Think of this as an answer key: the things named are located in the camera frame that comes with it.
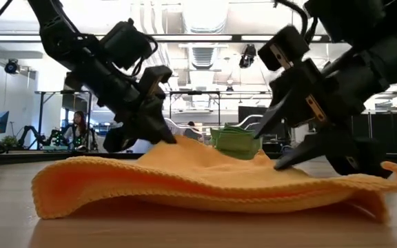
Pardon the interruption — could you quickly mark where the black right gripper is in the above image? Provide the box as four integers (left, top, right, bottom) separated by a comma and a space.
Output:
254, 57, 393, 179

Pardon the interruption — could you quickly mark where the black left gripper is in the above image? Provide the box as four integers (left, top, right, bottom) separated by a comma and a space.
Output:
81, 65, 178, 154

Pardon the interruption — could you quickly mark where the green microfiber towel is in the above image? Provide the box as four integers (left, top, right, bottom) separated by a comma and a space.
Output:
210, 123, 263, 152

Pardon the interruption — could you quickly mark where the orange microfiber towel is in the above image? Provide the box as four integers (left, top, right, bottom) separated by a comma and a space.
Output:
31, 135, 397, 223

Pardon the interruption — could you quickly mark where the black computer monitor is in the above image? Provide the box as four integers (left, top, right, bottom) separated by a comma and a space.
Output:
238, 105, 270, 129

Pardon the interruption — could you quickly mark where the person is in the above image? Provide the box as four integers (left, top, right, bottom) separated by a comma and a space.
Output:
183, 121, 203, 141
63, 110, 98, 151

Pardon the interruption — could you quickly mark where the tall black background table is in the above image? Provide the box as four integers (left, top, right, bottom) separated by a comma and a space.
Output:
34, 90, 94, 152
169, 90, 222, 127

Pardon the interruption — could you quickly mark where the black ceiling spotlight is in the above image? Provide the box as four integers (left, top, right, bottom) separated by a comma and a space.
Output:
238, 43, 257, 69
4, 59, 21, 75

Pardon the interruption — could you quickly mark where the black office partition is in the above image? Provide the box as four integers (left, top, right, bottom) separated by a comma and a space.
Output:
352, 103, 397, 154

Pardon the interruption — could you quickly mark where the small bushy green plant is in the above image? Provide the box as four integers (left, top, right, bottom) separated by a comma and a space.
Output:
1, 135, 20, 149

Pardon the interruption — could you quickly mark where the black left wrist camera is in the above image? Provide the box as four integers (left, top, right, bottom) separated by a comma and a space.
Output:
138, 65, 174, 99

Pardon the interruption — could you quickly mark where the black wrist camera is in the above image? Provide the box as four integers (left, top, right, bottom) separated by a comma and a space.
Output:
257, 25, 310, 72
138, 65, 174, 99

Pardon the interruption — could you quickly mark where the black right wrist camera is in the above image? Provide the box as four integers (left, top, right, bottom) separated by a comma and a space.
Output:
257, 25, 310, 72

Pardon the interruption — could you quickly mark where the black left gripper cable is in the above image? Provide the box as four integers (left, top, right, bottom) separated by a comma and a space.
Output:
131, 32, 159, 77

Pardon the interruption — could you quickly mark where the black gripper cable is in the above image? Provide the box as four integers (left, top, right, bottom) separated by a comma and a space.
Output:
273, 0, 320, 45
131, 32, 159, 77

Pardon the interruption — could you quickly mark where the black overhead light rail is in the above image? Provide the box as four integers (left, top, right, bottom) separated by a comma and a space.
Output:
0, 33, 323, 44

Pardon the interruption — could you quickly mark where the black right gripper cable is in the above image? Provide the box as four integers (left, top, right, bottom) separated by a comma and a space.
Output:
273, 0, 320, 45

